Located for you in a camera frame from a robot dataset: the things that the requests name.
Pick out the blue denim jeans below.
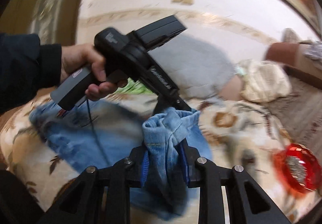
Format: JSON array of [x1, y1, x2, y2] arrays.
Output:
[[29, 100, 212, 220]]

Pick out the black sleeve left forearm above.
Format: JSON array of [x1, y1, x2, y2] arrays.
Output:
[[1, 33, 62, 114]]

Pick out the green checkered pillow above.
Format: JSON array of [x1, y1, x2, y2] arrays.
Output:
[[116, 78, 153, 95]]

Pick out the grey quilted pillow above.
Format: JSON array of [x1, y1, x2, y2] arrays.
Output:
[[149, 35, 235, 100]]

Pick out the cream leaf-print blanket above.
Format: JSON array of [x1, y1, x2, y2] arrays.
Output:
[[1, 94, 321, 223]]

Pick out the cream crumpled cloth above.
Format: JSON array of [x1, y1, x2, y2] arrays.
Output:
[[235, 59, 292, 103]]

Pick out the red plastic bowl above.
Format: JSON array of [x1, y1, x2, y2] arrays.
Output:
[[272, 143, 321, 195]]

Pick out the striped beige bedsheet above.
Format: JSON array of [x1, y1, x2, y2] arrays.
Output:
[[264, 76, 322, 161]]

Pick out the brown padded headboard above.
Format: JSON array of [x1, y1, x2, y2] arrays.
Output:
[[265, 42, 321, 89]]

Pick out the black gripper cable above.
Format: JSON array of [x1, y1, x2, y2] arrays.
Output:
[[85, 96, 112, 167]]

